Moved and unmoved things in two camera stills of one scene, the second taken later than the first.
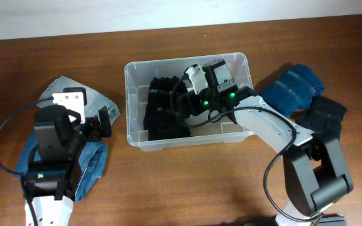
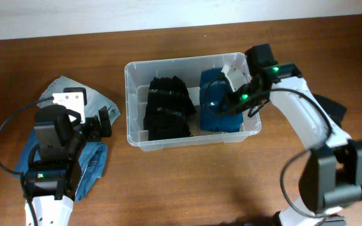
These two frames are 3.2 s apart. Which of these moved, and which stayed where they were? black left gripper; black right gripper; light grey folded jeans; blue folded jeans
Moved: black right gripper
Stayed: blue folded jeans; black left gripper; light grey folded jeans
